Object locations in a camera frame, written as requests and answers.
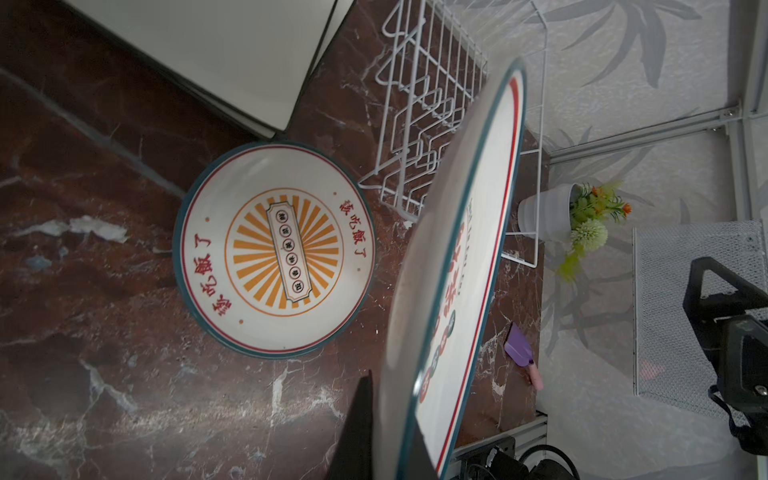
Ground white mesh wall basket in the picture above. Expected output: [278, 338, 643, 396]
[633, 221, 767, 420]

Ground white pot artificial flowers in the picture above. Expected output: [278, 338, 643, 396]
[517, 182, 632, 281]

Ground pink object in basket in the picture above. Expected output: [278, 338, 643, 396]
[638, 359, 665, 382]

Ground purple scoop pink handle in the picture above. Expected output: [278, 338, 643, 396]
[504, 324, 544, 391]

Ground round white plate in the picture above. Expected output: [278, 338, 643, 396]
[372, 58, 527, 479]
[173, 142, 376, 359]

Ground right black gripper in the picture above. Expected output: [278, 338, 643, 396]
[683, 257, 767, 456]

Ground square white plate black rim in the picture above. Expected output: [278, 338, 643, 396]
[197, 0, 356, 140]

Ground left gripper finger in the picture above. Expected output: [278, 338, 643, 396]
[325, 371, 374, 480]

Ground white wire dish rack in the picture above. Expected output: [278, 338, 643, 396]
[358, 0, 548, 269]

